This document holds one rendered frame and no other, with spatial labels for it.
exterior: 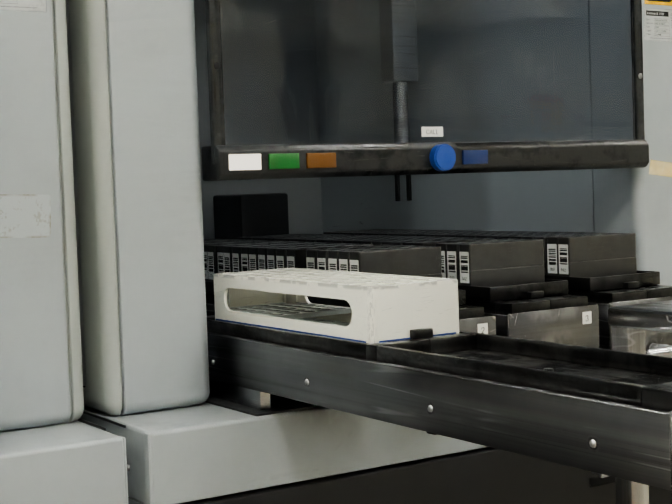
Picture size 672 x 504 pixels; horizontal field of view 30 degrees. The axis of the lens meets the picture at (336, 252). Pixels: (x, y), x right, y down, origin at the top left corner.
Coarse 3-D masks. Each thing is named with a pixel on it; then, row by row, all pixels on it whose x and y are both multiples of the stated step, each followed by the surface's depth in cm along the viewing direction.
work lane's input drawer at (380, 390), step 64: (256, 384) 121; (320, 384) 111; (384, 384) 103; (448, 384) 96; (512, 384) 90; (576, 384) 85; (640, 384) 90; (512, 448) 90; (576, 448) 84; (640, 448) 79
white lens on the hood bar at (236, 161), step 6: (234, 156) 125; (240, 156) 125; (246, 156) 125; (252, 156) 126; (258, 156) 126; (234, 162) 125; (240, 162) 125; (246, 162) 125; (252, 162) 126; (258, 162) 126; (234, 168) 125; (240, 168) 125; (246, 168) 125; (252, 168) 126; (258, 168) 126
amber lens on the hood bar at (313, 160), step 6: (306, 156) 129; (312, 156) 130; (318, 156) 130; (324, 156) 130; (330, 156) 131; (306, 162) 129; (312, 162) 130; (318, 162) 130; (324, 162) 130; (330, 162) 131
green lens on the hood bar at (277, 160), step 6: (270, 156) 127; (276, 156) 127; (282, 156) 128; (288, 156) 128; (294, 156) 128; (270, 162) 127; (276, 162) 127; (282, 162) 128; (288, 162) 128; (294, 162) 128; (270, 168) 127; (276, 168) 127; (282, 168) 128; (288, 168) 128; (294, 168) 128
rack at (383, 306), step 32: (224, 288) 130; (256, 288) 124; (288, 288) 119; (320, 288) 114; (352, 288) 109; (384, 288) 108; (416, 288) 110; (448, 288) 112; (256, 320) 124; (288, 320) 119; (320, 320) 132; (352, 320) 110; (384, 320) 108; (416, 320) 110; (448, 320) 112
